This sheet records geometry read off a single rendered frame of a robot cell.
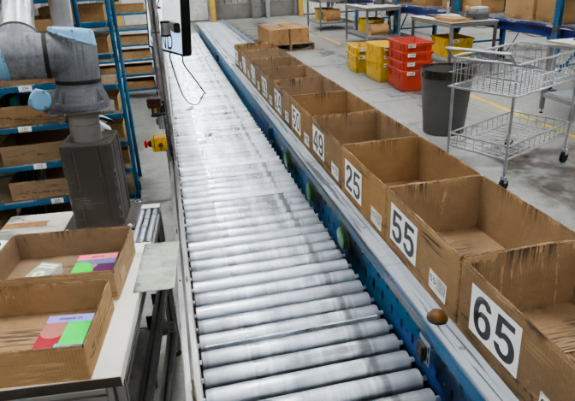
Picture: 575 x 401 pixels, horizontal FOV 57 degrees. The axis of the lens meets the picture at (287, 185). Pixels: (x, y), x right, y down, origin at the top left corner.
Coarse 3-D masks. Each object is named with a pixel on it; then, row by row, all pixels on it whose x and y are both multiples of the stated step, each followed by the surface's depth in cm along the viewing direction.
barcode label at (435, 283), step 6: (432, 270) 123; (432, 276) 123; (432, 282) 124; (438, 282) 121; (432, 288) 124; (438, 288) 121; (444, 288) 118; (438, 294) 122; (444, 294) 119; (444, 300) 119
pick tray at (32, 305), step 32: (0, 288) 143; (32, 288) 144; (64, 288) 145; (96, 288) 146; (0, 320) 145; (32, 320) 144; (96, 320) 130; (0, 352) 118; (32, 352) 119; (64, 352) 120; (96, 352) 129; (0, 384) 121; (32, 384) 122
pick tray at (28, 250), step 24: (24, 240) 173; (48, 240) 174; (72, 240) 175; (96, 240) 176; (120, 240) 176; (0, 264) 162; (24, 264) 172; (72, 264) 171; (120, 264) 156; (120, 288) 155
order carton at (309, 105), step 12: (300, 96) 252; (312, 96) 254; (324, 96) 255; (336, 96) 257; (348, 96) 255; (300, 108) 231; (312, 108) 256; (324, 108) 257; (336, 108) 259; (348, 108) 257; (360, 108) 241; (372, 108) 226; (300, 120) 234; (300, 132) 237
